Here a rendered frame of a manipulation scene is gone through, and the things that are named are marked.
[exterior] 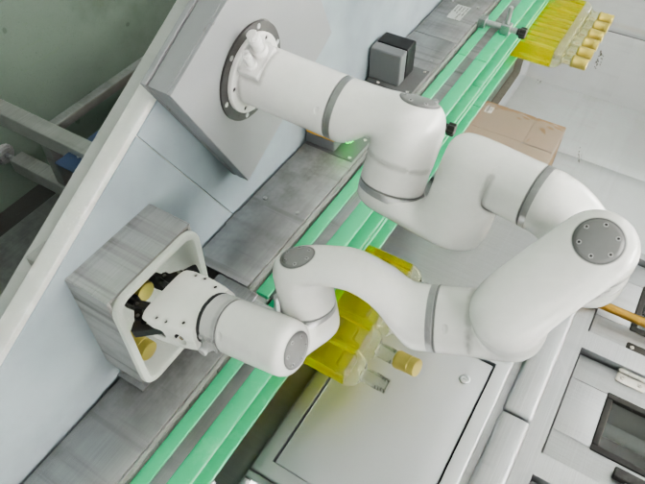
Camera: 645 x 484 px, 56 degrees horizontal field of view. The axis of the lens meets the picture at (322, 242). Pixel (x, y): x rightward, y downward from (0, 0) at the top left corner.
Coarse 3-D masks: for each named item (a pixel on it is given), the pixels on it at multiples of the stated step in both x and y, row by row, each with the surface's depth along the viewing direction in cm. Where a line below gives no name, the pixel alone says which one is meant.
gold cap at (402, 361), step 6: (396, 354) 111; (402, 354) 111; (408, 354) 111; (396, 360) 111; (402, 360) 110; (408, 360) 110; (414, 360) 109; (420, 360) 110; (396, 366) 111; (402, 366) 110; (408, 366) 109; (414, 366) 109; (420, 366) 111; (408, 372) 110; (414, 372) 109
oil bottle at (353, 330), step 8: (344, 312) 116; (344, 320) 115; (352, 320) 115; (360, 320) 115; (344, 328) 114; (352, 328) 114; (360, 328) 114; (368, 328) 114; (376, 328) 114; (336, 336) 114; (344, 336) 113; (352, 336) 112; (360, 336) 112; (368, 336) 113; (376, 336) 113; (352, 344) 112; (360, 344) 112; (368, 344) 112; (376, 344) 112; (368, 352) 112; (368, 360) 114
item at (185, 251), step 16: (176, 240) 87; (192, 240) 90; (160, 256) 85; (176, 256) 96; (192, 256) 94; (144, 272) 83; (160, 272) 99; (128, 288) 82; (112, 304) 82; (128, 320) 96; (128, 336) 85; (160, 352) 99; (176, 352) 100; (144, 368) 93; (160, 368) 98
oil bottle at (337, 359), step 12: (324, 348) 111; (336, 348) 111; (348, 348) 111; (312, 360) 112; (324, 360) 110; (336, 360) 110; (348, 360) 110; (360, 360) 110; (324, 372) 113; (336, 372) 110; (348, 372) 109; (360, 372) 109; (348, 384) 111
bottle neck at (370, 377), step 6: (366, 372) 110; (372, 372) 110; (366, 378) 109; (372, 378) 109; (378, 378) 109; (384, 378) 109; (372, 384) 109; (378, 384) 108; (384, 384) 108; (378, 390) 109; (384, 390) 108
